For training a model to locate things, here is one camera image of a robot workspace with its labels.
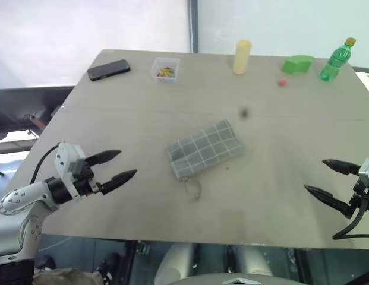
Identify small colourful pieces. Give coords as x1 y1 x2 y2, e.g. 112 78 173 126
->
156 66 176 79

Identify black furniture with red part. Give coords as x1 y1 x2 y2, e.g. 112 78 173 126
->
0 85 75 142

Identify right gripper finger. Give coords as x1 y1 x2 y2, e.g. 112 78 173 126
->
304 184 357 220
321 159 362 177

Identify cream cylinder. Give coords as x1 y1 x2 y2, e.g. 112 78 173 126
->
232 40 253 75

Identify grey metal post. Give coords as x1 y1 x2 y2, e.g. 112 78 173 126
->
187 0 200 54

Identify green curved block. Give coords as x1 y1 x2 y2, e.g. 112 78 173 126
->
280 55 315 75

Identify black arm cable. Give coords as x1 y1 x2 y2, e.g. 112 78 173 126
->
332 197 369 240
29 143 61 186

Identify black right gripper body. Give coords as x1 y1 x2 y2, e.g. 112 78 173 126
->
348 175 369 213

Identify grey checked pouch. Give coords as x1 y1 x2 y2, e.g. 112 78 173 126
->
165 118 245 181

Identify clear plastic box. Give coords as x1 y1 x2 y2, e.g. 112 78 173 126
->
150 56 181 84

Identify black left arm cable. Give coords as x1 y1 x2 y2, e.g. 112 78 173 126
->
29 143 61 186

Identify green bottle with yellow cap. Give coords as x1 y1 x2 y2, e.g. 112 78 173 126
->
318 37 357 82

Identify black smartphone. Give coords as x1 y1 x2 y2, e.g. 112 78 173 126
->
87 59 131 82

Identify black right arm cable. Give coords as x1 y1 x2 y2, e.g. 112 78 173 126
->
332 197 369 240

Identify silver rounded robot leg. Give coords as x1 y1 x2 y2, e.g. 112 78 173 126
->
231 245 275 276
154 243 200 282

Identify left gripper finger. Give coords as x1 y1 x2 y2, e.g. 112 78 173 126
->
84 149 122 168
99 169 138 196

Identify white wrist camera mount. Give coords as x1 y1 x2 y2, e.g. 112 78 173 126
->
358 157 369 182
55 142 86 201

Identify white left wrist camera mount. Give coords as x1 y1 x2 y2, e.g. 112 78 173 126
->
55 142 86 201

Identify dark table leg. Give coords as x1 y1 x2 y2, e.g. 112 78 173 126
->
293 248 311 285
123 240 138 285

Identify metal key ring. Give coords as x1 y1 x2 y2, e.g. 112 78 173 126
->
178 176 203 201

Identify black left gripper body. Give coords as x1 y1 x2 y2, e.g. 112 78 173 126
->
72 161 102 197

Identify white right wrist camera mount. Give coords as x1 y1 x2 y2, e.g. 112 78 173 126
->
358 157 369 182

